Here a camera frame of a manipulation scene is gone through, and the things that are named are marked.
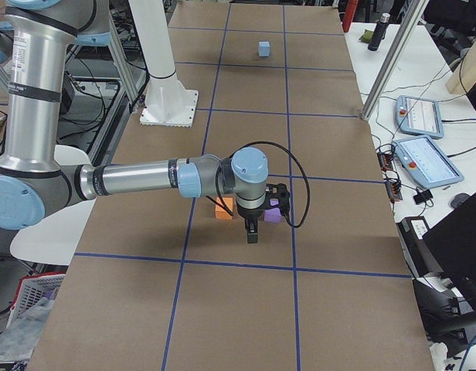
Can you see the light blue foam block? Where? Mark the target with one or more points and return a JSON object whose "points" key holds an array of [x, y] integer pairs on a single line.
{"points": [[263, 49]]}

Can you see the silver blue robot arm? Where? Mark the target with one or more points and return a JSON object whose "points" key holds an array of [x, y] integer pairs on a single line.
{"points": [[33, 185]]}

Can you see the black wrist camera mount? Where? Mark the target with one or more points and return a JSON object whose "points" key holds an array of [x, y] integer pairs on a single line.
{"points": [[278, 197]]}

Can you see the purple foam block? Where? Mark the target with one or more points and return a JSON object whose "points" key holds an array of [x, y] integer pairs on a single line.
{"points": [[272, 215]]}

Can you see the far teach pendant tablet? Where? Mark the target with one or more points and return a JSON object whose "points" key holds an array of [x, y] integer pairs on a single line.
{"points": [[419, 116]]}

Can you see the aluminium frame post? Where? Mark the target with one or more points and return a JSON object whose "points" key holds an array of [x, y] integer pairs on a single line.
{"points": [[396, 49]]}

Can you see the white plastic chair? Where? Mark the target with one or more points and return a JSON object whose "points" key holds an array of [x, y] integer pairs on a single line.
{"points": [[55, 239]]}

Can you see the wooden board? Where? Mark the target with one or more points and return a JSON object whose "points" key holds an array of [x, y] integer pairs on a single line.
{"points": [[464, 77]]}

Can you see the small electronics board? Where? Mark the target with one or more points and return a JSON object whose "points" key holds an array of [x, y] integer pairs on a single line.
{"points": [[390, 176]]}

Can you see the black water bottle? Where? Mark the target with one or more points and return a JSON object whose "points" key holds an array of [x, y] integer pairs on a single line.
{"points": [[379, 32]]}

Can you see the near teach pendant tablet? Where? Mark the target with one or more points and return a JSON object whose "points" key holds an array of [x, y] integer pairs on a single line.
{"points": [[425, 162]]}

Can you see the orange foam block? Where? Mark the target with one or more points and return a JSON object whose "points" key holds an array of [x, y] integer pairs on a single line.
{"points": [[220, 212]]}

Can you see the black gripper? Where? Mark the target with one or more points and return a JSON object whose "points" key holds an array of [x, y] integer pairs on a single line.
{"points": [[250, 214]]}

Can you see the white laundry basket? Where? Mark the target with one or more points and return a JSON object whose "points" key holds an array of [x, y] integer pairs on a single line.
{"points": [[30, 290]]}

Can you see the teach pendant tablet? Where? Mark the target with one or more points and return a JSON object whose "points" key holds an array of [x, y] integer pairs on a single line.
{"points": [[425, 162], [419, 116]]}

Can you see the black power box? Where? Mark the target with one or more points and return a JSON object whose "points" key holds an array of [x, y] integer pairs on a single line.
{"points": [[67, 97]]}

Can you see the black computer mouse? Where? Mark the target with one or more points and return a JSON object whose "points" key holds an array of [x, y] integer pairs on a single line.
{"points": [[458, 200]]}

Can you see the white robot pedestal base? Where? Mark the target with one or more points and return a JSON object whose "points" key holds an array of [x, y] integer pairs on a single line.
{"points": [[166, 102]]}

